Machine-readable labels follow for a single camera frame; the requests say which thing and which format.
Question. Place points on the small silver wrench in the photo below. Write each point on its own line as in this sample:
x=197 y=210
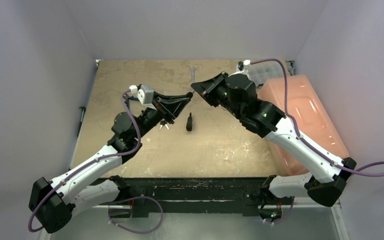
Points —
x=192 y=74

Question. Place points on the black key bunch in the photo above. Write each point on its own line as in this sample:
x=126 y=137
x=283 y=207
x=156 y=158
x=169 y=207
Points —
x=164 y=124

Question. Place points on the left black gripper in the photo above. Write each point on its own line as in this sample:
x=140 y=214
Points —
x=179 y=102

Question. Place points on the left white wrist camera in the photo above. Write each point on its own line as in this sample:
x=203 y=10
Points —
x=144 y=93

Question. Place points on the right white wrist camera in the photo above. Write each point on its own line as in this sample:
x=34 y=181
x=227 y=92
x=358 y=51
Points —
x=243 y=66

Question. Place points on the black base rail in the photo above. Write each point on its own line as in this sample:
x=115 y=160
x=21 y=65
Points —
x=247 y=196

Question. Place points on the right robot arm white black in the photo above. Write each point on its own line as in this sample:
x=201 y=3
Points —
x=328 y=173

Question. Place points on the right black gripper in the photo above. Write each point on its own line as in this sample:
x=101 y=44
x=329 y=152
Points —
x=214 y=90

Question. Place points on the blue handle pliers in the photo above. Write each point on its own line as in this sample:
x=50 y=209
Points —
x=128 y=99

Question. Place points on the pink plastic toolbox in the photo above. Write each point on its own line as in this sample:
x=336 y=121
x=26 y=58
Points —
x=312 y=119

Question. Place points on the black padlock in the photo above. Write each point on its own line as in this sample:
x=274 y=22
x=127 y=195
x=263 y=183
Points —
x=189 y=123

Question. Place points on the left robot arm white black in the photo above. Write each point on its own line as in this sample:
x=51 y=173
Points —
x=54 y=202

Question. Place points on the clear plastic organizer box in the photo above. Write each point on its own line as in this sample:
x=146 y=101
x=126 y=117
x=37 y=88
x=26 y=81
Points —
x=261 y=72

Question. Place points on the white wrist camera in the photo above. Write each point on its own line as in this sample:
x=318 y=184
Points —
x=243 y=66
x=144 y=93

